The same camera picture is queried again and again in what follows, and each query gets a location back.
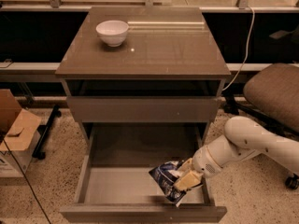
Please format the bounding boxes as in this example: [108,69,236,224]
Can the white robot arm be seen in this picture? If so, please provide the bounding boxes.
[174,116,299,191]

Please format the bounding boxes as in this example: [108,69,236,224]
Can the open grey lower drawer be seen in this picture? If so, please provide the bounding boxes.
[61,123,227,223]

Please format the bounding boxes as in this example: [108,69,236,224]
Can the black cable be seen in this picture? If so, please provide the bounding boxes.
[0,129,52,224]

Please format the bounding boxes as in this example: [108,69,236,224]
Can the black metal stand foot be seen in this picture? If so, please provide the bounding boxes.
[32,105,62,160]

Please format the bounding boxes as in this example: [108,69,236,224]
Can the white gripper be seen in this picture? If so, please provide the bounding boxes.
[173,135,247,191]

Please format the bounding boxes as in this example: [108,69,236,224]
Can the brown office chair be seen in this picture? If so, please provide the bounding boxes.
[223,63,299,190]

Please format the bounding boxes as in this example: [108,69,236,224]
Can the cardboard box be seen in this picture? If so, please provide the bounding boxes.
[0,90,41,177]

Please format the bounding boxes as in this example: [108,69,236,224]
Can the white cable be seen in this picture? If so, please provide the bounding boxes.
[221,7,256,92]

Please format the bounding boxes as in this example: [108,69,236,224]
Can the white ceramic bowl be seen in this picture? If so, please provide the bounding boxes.
[95,21,129,47]

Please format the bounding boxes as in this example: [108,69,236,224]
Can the blue chip bag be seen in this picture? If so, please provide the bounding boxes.
[149,161,187,206]

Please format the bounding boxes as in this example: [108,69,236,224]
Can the closed grey upper drawer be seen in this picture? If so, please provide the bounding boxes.
[66,96,221,123]

